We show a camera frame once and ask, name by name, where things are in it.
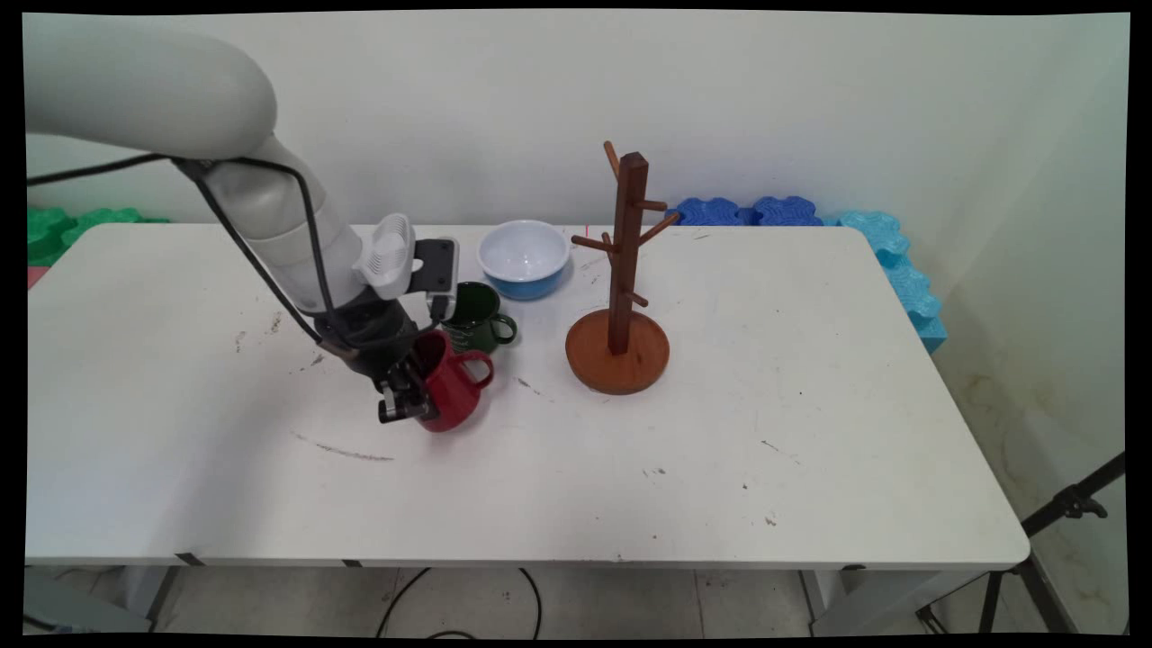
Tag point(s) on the pink foam mat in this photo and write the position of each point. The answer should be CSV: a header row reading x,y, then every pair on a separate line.
x,y
34,275

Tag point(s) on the brown wooden mug tree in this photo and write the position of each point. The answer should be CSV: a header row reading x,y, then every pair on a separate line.
x,y
627,270

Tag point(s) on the white vented wrist mount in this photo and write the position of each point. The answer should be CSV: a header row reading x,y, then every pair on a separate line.
x,y
387,255

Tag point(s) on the white table leg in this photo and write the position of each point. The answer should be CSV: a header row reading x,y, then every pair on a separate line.
x,y
864,603
148,594

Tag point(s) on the black tripod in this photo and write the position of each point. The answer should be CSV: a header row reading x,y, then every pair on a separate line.
x,y
1066,504

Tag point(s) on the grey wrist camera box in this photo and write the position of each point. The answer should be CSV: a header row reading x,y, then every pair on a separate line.
x,y
437,265

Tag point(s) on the red enamel mug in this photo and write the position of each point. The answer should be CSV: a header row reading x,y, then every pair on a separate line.
x,y
450,387

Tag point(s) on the green foam mat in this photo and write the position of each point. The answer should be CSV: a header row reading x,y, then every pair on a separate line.
x,y
67,229

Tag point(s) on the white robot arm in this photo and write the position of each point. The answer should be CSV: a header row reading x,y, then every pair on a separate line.
x,y
162,90

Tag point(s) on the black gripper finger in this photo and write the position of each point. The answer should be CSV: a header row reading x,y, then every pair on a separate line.
x,y
400,405

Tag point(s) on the dark blue foam mat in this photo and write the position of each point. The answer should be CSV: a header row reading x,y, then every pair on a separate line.
x,y
747,212

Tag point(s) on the dark green enamel mug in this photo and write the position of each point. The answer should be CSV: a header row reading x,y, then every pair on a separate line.
x,y
481,315

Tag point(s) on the blue bowl white inside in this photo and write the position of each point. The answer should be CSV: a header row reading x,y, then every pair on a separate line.
x,y
524,256

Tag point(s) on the cyan foam mat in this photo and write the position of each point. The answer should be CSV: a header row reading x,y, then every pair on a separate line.
x,y
904,274

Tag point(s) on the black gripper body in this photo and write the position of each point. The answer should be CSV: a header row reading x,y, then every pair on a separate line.
x,y
378,337

